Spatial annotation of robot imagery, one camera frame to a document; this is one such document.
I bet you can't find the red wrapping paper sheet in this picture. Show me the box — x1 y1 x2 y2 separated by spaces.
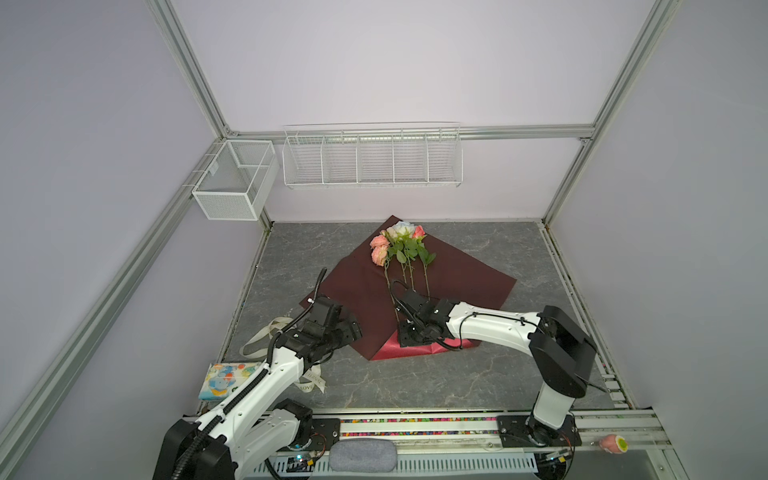
319 215 516 361

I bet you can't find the single pink fake rose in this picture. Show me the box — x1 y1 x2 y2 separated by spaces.
411 225 436 297

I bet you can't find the double pink fake rose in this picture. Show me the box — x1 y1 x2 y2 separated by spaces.
369 230 399 320

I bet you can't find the cream fake rose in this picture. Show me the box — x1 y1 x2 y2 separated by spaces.
386 224 410 282

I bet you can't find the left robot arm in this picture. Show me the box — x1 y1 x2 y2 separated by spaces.
153 295 362 479

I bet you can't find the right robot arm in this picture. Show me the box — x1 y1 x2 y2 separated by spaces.
391 286 597 449

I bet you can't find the cream ribbon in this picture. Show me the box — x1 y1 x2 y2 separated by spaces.
238 317 327 393

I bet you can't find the grey foam pad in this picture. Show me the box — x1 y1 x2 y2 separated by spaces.
329 438 398 473

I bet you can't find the white mesh box basket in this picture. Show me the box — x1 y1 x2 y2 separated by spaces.
192 140 279 221

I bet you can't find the pink round object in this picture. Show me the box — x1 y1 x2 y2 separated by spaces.
598 434 629 455

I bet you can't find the white wire shelf basket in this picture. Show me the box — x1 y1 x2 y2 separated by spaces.
282 122 464 188

